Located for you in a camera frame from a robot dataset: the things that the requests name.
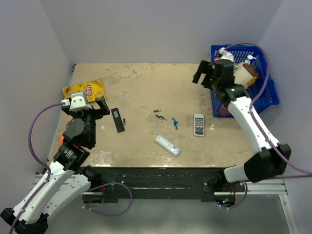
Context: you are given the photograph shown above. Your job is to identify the paper cup with brown lid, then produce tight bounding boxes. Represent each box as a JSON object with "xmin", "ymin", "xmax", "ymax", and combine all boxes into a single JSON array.
[{"xmin": 234, "ymin": 62, "xmax": 260, "ymax": 89}]

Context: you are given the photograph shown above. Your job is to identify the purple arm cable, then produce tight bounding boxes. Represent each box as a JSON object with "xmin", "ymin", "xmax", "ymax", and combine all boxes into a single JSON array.
[
  {"xmin": 8, "ymin": 102, "xmax": 65, "ymax": 234},
  {"xmin": 224, "ymin": 43, "xmax": 312, "ymax": 180}
]

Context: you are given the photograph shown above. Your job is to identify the grey buttoned remote control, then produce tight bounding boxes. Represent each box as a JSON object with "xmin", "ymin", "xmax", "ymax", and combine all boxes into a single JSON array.
[{"xmin": 194, "ymin": 114, "xmax": 205, "ymax": 137}]

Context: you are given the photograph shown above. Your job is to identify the orange pink candy box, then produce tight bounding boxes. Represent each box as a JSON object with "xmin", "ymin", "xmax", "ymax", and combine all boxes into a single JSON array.
[{"xmin": 59, "ymin": 136, "xmax": 64, "ymax": 145}]

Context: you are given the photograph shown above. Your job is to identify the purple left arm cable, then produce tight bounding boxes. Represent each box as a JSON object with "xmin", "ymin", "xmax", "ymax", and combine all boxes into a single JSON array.
[{"xmin": 8, "ymin": 102, "xmax": 65, "ymax": 234}]

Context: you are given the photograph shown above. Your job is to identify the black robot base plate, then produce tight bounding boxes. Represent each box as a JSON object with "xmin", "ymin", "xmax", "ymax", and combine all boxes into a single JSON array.
[{"xmin": 79, "ymin": 166, "xmax": 245, "ymax": 203}]

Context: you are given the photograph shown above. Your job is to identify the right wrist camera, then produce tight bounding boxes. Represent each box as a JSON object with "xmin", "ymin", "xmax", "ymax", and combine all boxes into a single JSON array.
[{"xmin": 217, "ymin": 47, "xmax": 234, "ymax": 62}]

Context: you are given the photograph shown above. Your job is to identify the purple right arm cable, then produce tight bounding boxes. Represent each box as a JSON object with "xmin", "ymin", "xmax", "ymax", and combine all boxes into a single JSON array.
[{"xmin": 224, "ymin": 43, "xmax": 312, "ymax": 180}]

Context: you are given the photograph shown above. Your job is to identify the yellow Lays chips bag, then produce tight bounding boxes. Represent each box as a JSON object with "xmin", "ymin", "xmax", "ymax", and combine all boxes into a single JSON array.
[{"xmin": 62, "ymin": 78, "xmax": 107, "ymax": 102}]

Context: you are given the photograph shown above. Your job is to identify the white pump bottle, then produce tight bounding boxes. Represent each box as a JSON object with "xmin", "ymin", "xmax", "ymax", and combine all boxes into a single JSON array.
[{"xmin": 244, "ymin": 55, "xmax": 256, "ymax": 65}]

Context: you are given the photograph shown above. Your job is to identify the blue plastic basket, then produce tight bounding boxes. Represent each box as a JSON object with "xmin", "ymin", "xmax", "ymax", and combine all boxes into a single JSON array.
[{"xmin": 211, "ymin": 45, "xmax": 280, "ymax": 118}]

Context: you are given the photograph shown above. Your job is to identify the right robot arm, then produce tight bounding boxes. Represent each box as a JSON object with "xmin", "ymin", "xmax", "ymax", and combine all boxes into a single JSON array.
[{"xmin": 193, "ymin": 59, "xmax": 292, "ymax": 192}]

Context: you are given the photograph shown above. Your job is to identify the white remote control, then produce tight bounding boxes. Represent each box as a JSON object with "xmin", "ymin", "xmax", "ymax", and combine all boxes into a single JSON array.
[{"xmin": 155, "ymin": 136, "xmax": 181, "ymax": 156}]

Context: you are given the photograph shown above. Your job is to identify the black remote control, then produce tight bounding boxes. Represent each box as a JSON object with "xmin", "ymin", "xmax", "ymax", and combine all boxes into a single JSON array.
[{"xmin": 111, "ymin": 108, "xmax": 125, "ymax": 133}]

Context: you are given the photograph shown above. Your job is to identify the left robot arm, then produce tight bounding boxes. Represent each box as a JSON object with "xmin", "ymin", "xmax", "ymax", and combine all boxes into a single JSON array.
[{"xmin": 0, "ymin": 92, "xmax": 110, "ymax": 234}]

